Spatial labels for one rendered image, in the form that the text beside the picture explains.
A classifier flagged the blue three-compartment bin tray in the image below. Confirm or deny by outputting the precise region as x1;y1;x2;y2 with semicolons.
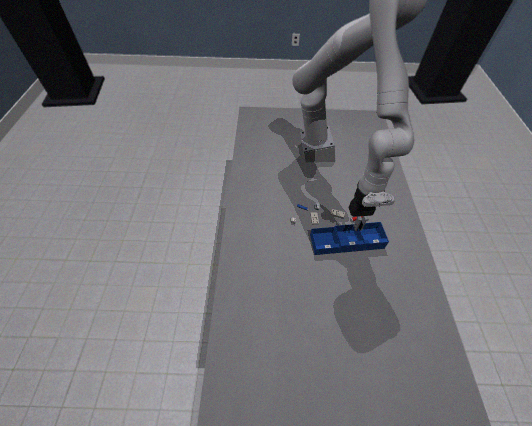
310;222;389;255

